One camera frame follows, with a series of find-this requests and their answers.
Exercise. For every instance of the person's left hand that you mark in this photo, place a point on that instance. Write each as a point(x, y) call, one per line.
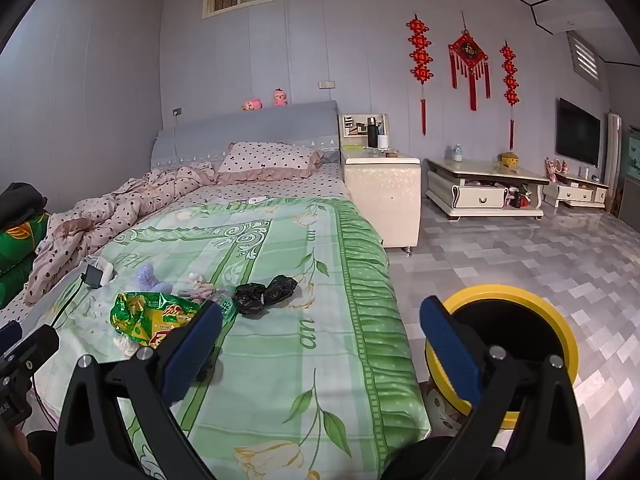
point(22, 452)

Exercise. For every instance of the green printed cloth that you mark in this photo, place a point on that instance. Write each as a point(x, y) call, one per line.
point(20, 255)

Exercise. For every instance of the yellow rimmed trash bin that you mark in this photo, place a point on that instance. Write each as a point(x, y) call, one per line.
point(500, 292)

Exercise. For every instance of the white standing air conditioner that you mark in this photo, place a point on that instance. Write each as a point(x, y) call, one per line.
point(614, 150)

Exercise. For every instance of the aquarium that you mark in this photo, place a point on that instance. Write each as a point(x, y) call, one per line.
point(632, 155)

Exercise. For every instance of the cream coffee table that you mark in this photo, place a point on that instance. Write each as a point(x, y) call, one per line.
point(480, 175)

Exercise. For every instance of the white tissue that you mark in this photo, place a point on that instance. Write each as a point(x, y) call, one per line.
point(196, 278)
point(123, 346)

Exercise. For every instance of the pinkish grey tissue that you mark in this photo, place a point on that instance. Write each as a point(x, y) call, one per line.
point(196, 291)

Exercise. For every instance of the small plastic bottle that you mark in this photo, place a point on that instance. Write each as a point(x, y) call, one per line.
point(457, 153)

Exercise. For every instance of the black plastic bag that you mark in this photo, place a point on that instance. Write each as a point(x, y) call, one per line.
point(280, 289)
point(250, 299)

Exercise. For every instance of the green snack bag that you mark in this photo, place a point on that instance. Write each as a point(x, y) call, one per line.
point(145, 317)

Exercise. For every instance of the polka dot bed sheet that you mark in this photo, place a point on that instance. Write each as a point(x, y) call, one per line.
point(310, 185)

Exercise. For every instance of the purple knitted cloth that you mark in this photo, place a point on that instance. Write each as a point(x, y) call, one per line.
point(150, 277)

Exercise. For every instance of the white cup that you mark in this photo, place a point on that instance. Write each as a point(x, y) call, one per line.
point(383, 141)

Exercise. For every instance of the black thermos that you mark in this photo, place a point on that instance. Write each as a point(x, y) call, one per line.
point(373, 132)

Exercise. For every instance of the green book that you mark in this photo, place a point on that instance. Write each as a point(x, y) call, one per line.
point(354, 147)

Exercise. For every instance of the cream television stand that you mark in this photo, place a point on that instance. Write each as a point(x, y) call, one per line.
point(580, 191)

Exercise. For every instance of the person's left forearm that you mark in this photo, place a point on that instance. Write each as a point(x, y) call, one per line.
point(42, 455)

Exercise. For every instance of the wall television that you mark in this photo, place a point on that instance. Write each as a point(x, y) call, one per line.
point(577, 132)

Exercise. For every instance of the green floral blanket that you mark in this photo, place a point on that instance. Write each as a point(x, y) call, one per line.
point(280, 360)

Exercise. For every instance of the polka dot ruffled pillow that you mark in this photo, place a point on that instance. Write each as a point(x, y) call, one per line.
point(270, 157)

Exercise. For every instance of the black charger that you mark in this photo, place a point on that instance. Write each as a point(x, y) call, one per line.
point(93, 276)

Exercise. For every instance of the grey upholstered bed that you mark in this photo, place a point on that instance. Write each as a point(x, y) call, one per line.
point(250, 125)

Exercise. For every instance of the red diamond tassel ornament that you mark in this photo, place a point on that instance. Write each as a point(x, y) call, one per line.
point(469, 52)

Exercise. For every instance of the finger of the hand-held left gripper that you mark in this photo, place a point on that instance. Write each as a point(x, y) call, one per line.
point(10, 335)
point(37, 346)

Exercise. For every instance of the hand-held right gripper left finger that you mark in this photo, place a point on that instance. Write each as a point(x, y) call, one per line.
point(192, 347)

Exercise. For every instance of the louvred window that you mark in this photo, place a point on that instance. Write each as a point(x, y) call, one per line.
point(585, 60)

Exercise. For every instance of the pink polka dot quilt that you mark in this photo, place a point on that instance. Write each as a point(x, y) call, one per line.
point(125, 205)

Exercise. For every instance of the pink figurines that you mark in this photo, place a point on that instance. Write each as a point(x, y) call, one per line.
point(554, 170)

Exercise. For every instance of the small white packet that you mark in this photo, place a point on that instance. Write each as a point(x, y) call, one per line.
point(250, 201)

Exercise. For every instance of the yellow toy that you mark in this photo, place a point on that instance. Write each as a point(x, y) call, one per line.
point(509, 160)

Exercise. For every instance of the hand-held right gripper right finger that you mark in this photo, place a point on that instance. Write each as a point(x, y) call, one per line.
point(447, 350)

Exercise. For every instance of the cream nightstand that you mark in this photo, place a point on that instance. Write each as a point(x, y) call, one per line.
point(380, 195)

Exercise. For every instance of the dark cloth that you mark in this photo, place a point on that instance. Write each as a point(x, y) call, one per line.
point(20, 202)

